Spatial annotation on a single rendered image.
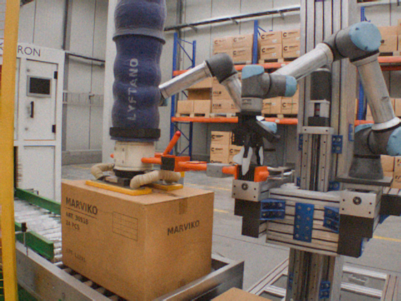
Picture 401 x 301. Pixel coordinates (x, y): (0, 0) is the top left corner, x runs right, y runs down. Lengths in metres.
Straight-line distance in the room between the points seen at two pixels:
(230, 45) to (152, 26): 8.20
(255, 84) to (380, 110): 0.53
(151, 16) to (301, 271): 1.40
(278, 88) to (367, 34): 0.41
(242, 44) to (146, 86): 8.10
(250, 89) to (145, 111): 0.51
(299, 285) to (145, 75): 1.27
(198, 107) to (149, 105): 8.52
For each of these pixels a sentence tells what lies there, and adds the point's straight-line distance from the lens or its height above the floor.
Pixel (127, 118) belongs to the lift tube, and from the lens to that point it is 1.44.
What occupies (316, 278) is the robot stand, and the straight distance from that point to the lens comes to 1.83.
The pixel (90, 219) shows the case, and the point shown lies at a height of 0.82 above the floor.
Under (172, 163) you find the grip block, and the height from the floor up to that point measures 1.08.
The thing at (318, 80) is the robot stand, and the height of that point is 1.47.
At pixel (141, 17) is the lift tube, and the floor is 1.67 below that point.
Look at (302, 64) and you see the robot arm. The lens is 1.38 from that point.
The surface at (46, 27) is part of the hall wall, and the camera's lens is 11.38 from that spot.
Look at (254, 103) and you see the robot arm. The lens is 1.13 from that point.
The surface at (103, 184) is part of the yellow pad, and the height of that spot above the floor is 0.97.
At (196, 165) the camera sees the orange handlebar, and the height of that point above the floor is 1.08.
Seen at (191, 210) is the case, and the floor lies 0.89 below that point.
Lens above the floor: 1.21
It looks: 3 degrees down
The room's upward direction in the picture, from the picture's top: 2 degrees clockwise
